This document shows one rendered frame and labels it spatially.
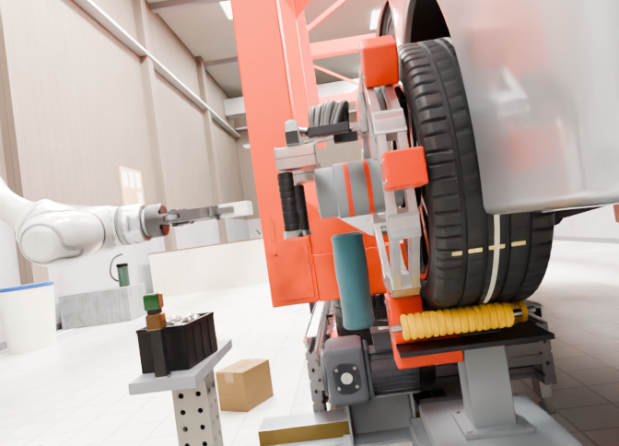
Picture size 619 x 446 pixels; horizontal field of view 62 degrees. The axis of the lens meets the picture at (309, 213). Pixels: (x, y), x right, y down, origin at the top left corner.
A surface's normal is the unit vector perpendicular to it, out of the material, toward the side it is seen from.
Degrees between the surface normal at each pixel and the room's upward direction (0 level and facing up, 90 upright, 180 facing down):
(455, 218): 108
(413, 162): 90
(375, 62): 125
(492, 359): 90
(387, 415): 90
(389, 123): 90
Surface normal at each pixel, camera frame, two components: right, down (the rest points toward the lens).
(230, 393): -0.48, 0.04
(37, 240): 0.09, 0.15
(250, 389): 0.87, -0.14
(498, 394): -0.06, -0.03
